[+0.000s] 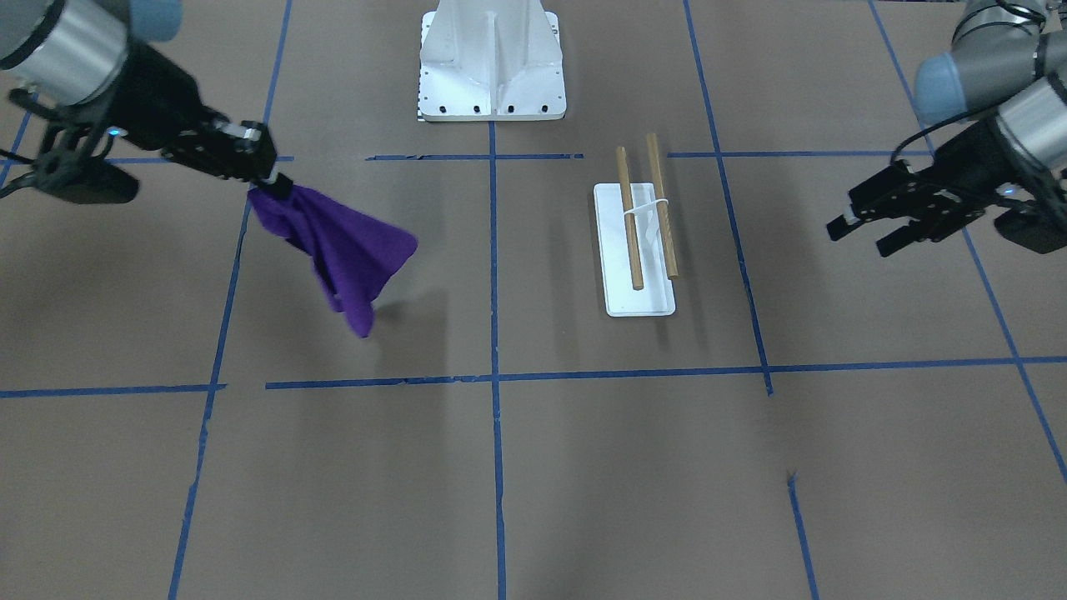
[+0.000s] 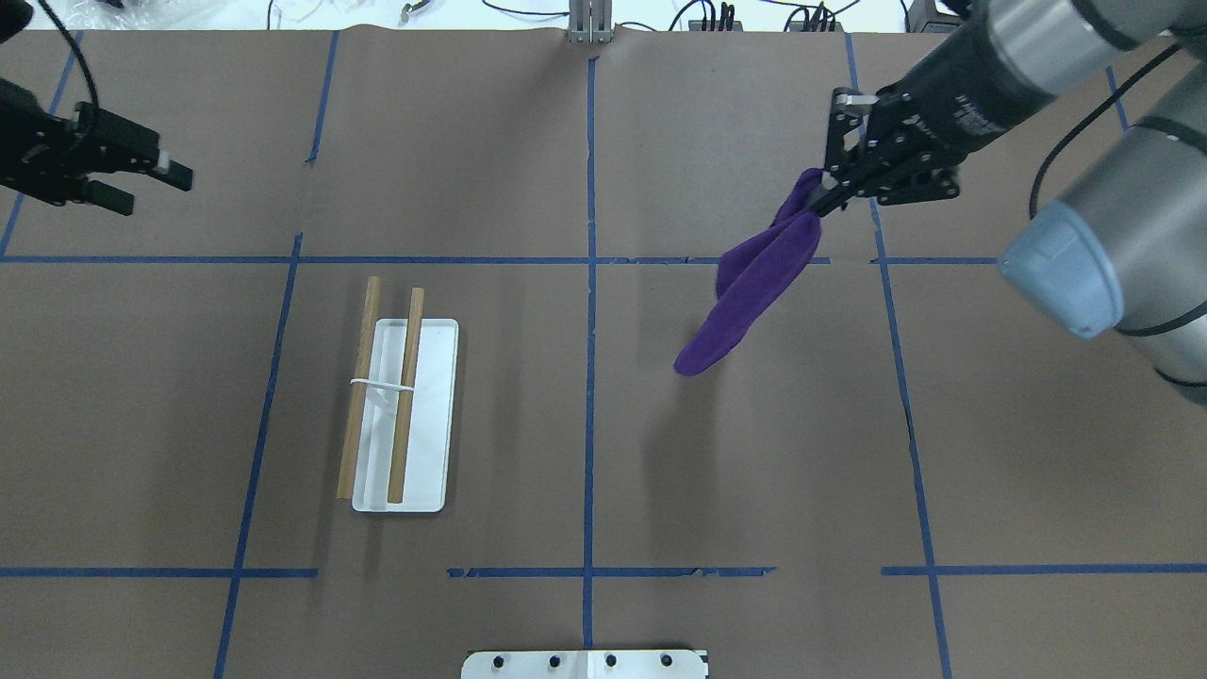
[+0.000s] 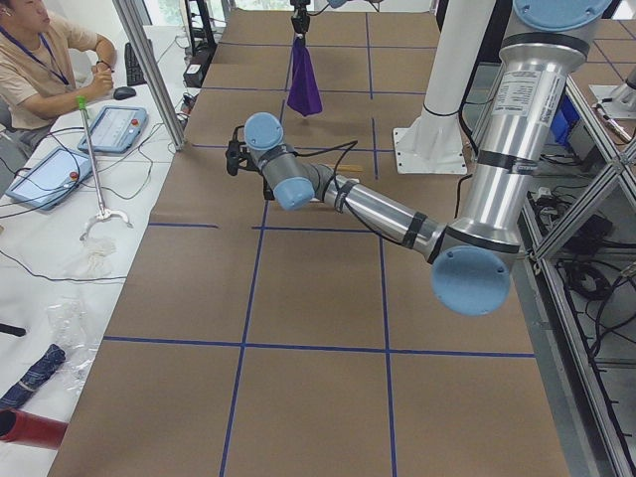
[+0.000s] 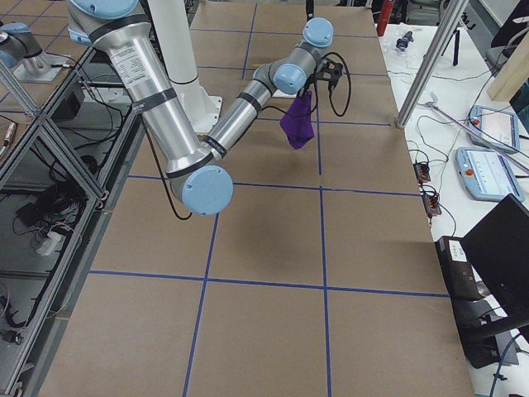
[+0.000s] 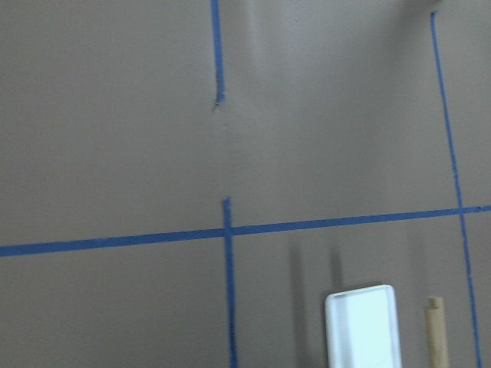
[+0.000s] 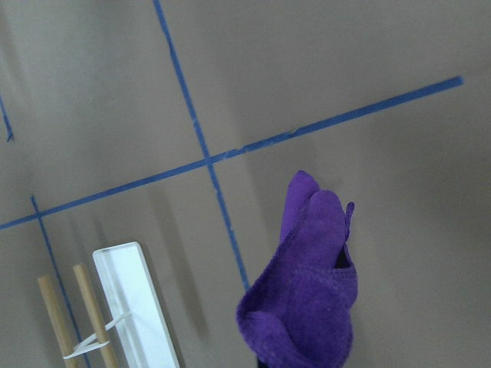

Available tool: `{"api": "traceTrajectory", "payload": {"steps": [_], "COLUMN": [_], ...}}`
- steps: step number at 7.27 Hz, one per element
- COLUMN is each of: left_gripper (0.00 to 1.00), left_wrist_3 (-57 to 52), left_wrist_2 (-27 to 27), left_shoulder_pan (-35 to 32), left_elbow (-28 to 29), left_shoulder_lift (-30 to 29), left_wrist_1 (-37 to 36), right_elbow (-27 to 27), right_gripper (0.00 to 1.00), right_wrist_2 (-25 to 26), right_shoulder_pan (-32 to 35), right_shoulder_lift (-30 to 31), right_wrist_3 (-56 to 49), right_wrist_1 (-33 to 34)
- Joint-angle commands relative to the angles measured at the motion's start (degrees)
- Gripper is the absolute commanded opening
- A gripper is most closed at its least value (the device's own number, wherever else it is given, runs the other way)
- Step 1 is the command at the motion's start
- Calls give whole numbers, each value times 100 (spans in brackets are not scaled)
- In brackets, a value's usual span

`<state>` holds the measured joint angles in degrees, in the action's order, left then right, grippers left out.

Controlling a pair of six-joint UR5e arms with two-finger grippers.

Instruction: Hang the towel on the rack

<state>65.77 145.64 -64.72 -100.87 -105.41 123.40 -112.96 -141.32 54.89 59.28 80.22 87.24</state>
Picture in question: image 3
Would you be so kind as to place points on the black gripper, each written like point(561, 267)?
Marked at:
point(268, 191)
point(297, 22)

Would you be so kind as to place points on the purple towel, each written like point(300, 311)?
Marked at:
point(304, 95)

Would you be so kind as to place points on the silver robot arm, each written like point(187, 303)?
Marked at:
point(472, 256)
point(329, 4)

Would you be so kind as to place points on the white wooden towel rack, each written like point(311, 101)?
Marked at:
point(348, 169)

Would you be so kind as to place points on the far teach pendant tablet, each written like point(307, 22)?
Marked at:
point(115, 128)

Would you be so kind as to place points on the teach pendant tablet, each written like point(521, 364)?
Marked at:
point(51, 180)
point(115, 128)

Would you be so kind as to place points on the reacher grabber tool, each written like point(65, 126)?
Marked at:
point(104, 213)

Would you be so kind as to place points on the black keyboard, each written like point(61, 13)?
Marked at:
point(133, 70)

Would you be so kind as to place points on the black computer mouse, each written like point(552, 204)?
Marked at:
point(124, 92)

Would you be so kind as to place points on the near teach pendant tablet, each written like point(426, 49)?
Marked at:
point(51, 180)

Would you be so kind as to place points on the crumpled clear plastic bag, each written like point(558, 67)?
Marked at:
point(73, 334)

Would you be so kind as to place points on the person in beige shirt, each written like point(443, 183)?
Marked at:
point(38, 82)

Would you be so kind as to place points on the folded blue umbrella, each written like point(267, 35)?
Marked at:
point(36, 376)

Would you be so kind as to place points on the red cylinder bottle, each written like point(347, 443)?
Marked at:
point(29, 429)

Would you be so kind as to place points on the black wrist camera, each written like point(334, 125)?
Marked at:
point(237, 156)

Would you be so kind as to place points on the aluminium frame post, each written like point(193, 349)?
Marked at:
point(132, 25)

